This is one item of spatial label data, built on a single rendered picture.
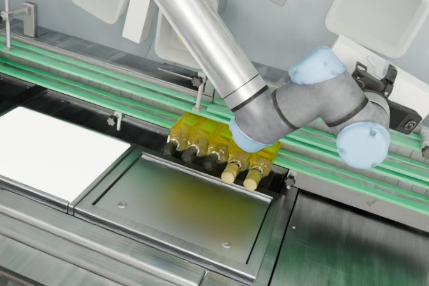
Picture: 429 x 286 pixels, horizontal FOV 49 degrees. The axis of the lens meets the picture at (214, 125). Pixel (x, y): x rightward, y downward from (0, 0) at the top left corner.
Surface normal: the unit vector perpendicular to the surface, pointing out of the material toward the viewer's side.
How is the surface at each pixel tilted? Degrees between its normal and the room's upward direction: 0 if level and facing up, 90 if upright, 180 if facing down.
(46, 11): 0
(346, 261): 90
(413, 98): 0
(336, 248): 90
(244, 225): 90
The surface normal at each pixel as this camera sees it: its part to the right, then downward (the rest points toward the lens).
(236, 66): 0.21, -0.07
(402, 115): 0.20, 0.60
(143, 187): 0.18, -0.86
